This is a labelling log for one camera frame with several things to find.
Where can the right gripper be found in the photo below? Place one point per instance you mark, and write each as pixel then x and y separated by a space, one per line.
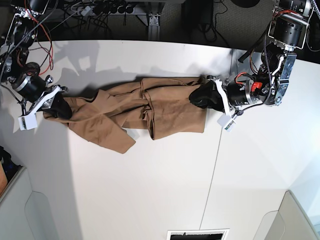
pixel 44 98

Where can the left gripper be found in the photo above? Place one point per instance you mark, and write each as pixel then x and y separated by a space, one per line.
pixel 239 92

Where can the brown t-shirt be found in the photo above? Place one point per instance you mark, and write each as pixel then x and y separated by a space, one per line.
pixel 159 105

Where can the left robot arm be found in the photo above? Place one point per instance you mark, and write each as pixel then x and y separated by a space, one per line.
pixel 268 83

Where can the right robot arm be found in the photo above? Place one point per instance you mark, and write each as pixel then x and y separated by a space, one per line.
pixel 27 22

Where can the aluminium table leg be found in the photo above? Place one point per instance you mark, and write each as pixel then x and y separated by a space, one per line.
pixel 153 27

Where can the black power adapter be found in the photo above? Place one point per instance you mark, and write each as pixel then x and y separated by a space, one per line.
pixel 206 13

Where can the grey bin left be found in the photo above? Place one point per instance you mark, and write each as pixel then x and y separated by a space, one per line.
pixel 25 214

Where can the grey bin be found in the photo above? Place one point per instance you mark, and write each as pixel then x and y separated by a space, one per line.
pixel 25 214
pixel 289 222

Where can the white framed floor vent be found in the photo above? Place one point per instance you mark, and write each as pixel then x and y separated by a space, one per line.
pixel 214 234

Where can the grey bin right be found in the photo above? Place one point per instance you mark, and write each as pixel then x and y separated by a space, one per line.
pixel 289 222

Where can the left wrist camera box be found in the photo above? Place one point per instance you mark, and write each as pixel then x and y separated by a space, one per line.
pixel 226 122

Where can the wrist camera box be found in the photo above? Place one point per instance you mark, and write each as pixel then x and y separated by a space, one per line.
pixel 226 122
pixel 27 122

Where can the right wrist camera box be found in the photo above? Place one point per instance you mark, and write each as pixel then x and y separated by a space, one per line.
pixel 27 122

